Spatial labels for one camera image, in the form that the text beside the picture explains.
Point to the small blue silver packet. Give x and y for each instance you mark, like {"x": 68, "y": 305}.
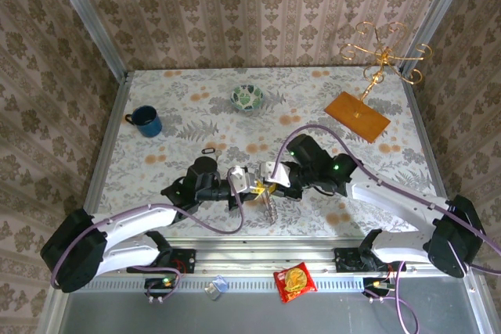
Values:
{"x": 215, "y": 288}

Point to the black controller board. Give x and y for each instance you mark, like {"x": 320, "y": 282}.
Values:
{"x": 160, "y": 286}
{"x": 377, "y": 286}

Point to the aluminium frame post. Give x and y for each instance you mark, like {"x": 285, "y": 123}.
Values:
{"x": 89, "y": 17}
{"x": 437, "y": 17}

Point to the floral tablecloth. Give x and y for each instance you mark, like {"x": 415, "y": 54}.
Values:
{"x": 313, "y": 212}

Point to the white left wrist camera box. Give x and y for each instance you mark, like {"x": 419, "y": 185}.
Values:
{"x": 239, "y": 179}

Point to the leaf pattern ceramic bowl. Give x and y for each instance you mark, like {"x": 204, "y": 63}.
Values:
{"x": 246, "y": 97}

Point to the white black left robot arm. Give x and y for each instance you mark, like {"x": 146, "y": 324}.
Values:
{"x": 129, "y": 220}

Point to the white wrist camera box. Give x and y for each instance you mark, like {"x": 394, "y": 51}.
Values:
{"x": 274, "y": 173}
{"x": 239, "y": 179}

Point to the dark blue enamel mug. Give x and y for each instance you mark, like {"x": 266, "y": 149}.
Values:
{"x": 146, "y": 123}

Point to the aluminium table edge rail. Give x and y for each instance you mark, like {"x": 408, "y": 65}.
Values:
{"x": 105, "y": 154}
{"x": 432, "y": 154}

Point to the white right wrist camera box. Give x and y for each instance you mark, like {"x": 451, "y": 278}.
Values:
{"x": 274, "y": 173}

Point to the aluminium mounting rail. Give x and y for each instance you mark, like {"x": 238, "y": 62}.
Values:
{"x": 254, "y": 257}

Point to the grey metal sheet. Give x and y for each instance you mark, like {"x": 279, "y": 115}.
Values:
{"x": 235, "y": 318}

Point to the red snack packet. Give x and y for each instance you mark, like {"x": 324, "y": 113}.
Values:
{"x": 293, "y": 281}

